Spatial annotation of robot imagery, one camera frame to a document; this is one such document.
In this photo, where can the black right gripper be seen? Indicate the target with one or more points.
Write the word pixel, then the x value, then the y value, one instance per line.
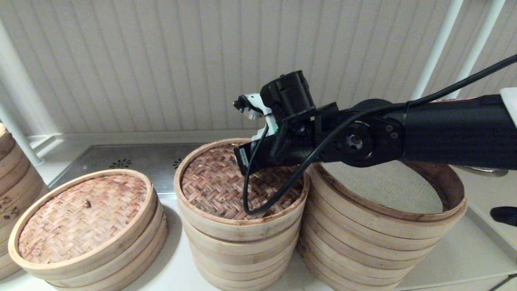
pixel 266 153

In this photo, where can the dark woven bamboo steamer lid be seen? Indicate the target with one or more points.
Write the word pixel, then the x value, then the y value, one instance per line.
pixel 210 186

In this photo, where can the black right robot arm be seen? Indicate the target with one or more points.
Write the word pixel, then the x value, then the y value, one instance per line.
pixel 452 129

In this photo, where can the narrow bamboo steamer stack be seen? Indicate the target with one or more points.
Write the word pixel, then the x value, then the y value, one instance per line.
pixel 238 262

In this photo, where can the tall wide bamboo steamer stack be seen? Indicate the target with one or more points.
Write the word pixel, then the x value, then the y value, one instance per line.
pixel 363 250

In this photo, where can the pale woven bamboo steamer lid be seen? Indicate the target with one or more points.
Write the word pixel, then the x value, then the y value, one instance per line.
pixel 80 218

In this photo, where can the round metal plate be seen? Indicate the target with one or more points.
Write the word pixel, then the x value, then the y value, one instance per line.
pixel 484 172

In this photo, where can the flower-marked bamboo steamer stack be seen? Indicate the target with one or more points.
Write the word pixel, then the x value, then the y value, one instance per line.
pixel 16 190

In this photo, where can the beige mesh liner cloth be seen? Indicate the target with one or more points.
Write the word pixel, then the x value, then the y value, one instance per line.
pixel 383 190

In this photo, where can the steel vent plate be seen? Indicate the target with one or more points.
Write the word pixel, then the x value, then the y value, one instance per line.
pixel 101 157

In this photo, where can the white metal pole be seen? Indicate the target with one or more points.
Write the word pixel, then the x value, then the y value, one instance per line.
pixel 440 40
pixel 18 137
pixel 476 44

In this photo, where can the beige cabinet door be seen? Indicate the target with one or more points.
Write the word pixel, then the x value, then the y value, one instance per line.
pixel 444 286

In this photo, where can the black rounded object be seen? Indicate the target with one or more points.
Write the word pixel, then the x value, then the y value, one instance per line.
pixel 505 216

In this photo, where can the thick white column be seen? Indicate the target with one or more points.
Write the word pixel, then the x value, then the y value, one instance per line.
pixel 24 81

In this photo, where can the white mounted wrist camera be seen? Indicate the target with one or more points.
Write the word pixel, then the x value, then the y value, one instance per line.
pixel 264 107

